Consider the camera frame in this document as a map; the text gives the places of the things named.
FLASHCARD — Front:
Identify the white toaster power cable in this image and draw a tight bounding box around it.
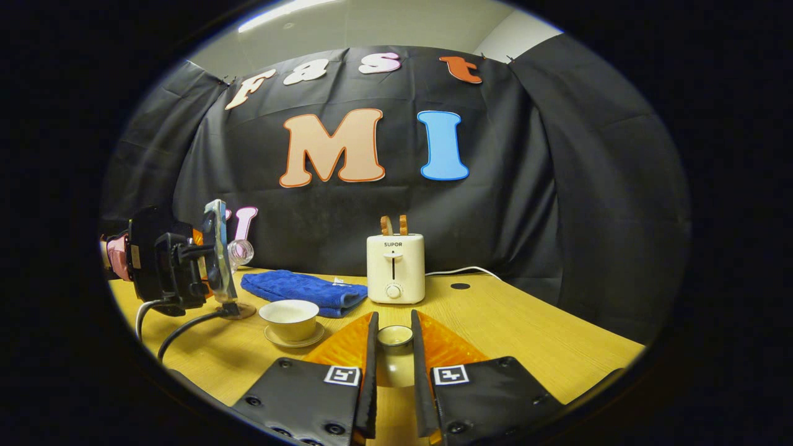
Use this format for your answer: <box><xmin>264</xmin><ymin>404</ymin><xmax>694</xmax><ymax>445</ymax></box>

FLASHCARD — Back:
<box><xmin>425</xmin><ymin>266</ymin><xmax>502</xmax><ymax>281</ymax></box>

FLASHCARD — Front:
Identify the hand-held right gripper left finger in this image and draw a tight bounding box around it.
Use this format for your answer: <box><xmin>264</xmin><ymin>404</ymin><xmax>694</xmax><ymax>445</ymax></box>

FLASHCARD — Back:
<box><xmin>230</xmin><ymin>312</ymin><xmax>379</xmax><ymax>446</ymax></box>

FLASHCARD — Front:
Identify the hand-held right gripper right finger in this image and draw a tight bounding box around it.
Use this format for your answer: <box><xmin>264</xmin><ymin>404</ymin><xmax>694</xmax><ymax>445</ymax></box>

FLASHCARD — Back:
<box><xmin>410</xmin><ymin>310</ymin><xmax>564</xmax><ymax>444</ymax></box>

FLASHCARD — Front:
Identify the cream ceramic teacup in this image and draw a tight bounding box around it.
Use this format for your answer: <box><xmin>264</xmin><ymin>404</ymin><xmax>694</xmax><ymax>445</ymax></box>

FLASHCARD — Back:
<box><xmin>258</xmin><ymin>300</ymin><xmax>320</xmax><ymax>342</ymax></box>

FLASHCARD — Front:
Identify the cream ceramic saucer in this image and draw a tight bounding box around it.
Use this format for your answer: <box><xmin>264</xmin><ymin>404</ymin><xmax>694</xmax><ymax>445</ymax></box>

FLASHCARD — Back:
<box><xmin>264</xmin><ymin>322</ymin><xmax>325</xmax><ymax>349</ymax></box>

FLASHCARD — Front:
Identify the cream teacup lid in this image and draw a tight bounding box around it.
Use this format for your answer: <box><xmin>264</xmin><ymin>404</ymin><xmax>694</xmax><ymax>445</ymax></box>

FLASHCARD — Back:
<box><xmin>375</xmin><ymin>325</ymin><xmax>414</xmax><ymax>388</ymax></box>

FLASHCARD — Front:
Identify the black backdrop cloth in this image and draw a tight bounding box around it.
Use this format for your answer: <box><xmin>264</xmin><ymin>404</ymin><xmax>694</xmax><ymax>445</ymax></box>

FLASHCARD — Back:
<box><xmin>99</xmin><ymin>34</ymin><xmax>691</xmax><ymax>344</ymax></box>

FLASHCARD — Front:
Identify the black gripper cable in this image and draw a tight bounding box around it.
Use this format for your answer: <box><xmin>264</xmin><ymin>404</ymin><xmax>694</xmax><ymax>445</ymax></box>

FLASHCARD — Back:
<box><xmin>157</xmin><ymin>308</ymin><xmax>231</xmax><ymax>363</ymax></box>

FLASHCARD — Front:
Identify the white toaster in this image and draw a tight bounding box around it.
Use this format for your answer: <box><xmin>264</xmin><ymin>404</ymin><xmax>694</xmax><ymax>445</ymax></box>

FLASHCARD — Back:
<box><xmin>366</xmin><ymin>233</ymin><xmax>426</xmax><ymax>305</ymax></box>

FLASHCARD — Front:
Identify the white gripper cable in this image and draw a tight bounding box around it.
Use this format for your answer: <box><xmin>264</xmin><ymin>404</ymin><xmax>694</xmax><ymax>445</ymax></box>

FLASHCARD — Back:
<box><xmin>135</xmin><ymin>299</ymin><xmax>163</xmax><ymax>341</ymax></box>

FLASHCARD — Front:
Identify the blue towel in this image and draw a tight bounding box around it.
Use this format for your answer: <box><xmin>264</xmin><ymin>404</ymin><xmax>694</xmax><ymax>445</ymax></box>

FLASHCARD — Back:
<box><xmin>240</xmin><ymin>270</ymin><xmax>369</xmax><ymax>319</ymax></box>

